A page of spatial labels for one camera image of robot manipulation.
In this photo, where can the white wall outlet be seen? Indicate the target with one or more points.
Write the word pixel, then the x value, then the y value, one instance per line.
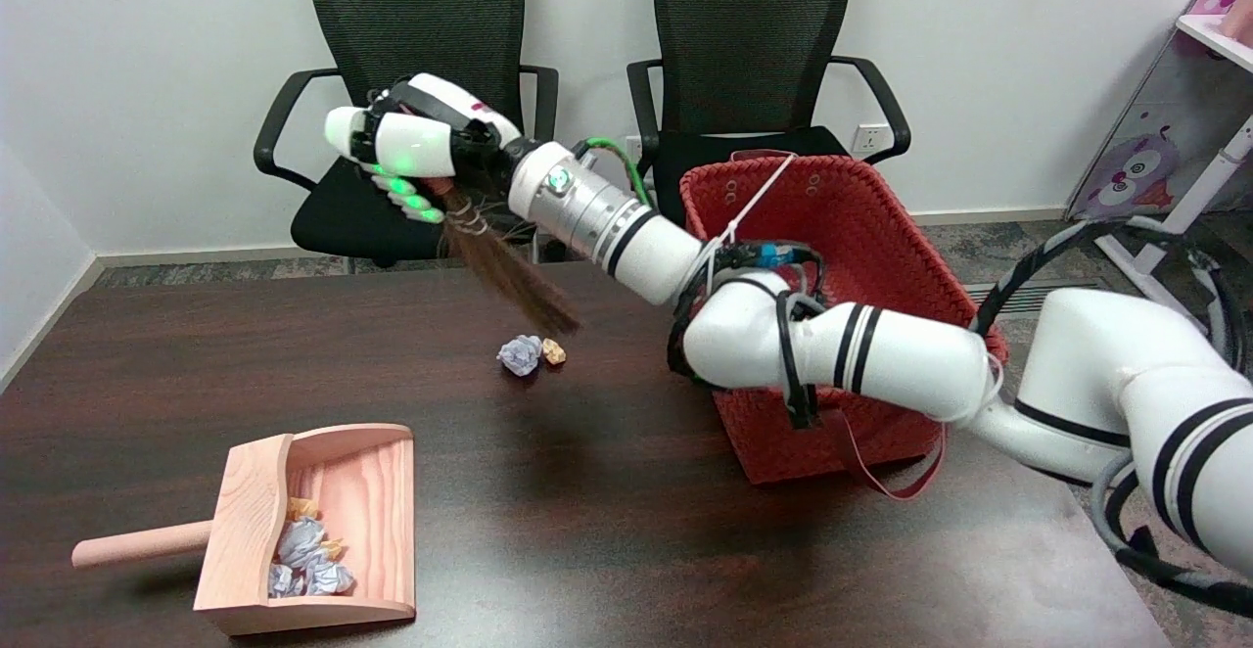
pixel 871 139
pixel 631 146

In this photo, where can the small white paper ball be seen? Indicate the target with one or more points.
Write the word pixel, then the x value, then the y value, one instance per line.
pixel 281 579

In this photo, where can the brown straw hand broom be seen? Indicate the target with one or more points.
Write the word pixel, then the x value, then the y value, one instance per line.
pixel 509 276

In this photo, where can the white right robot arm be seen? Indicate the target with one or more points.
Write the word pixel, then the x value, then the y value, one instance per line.
pixel 881 354

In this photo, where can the large white paper ball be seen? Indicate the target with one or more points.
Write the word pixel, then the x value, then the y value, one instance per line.
pixel 519 354
pixel 301 540
pixel 330 579

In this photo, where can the red woven basket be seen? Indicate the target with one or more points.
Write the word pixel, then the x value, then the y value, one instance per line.
pixel 861 217

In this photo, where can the pink cartoon print panel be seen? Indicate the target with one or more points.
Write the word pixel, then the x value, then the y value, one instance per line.
pixel 1136 168

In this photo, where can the white zip tie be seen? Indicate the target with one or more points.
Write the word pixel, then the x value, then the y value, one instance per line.
pixel 754 203

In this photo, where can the pink cup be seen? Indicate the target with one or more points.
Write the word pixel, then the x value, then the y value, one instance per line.
pixel 1243 17

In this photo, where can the metal floor vent grille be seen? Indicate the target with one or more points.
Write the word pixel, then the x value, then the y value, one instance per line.
pixel 998 298

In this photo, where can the wooden dustpan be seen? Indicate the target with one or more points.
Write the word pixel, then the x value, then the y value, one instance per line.
pixel 372 531

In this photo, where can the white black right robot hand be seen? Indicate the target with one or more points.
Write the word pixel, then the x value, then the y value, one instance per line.
pixel 421 144

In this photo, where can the small tan paper ball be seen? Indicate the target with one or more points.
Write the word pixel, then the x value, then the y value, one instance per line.
pixel 332 548
pixel 301 508
pixel 554 351

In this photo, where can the black mesh office chair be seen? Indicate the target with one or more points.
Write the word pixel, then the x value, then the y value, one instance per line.
pixel 421 12
pixel 754 41

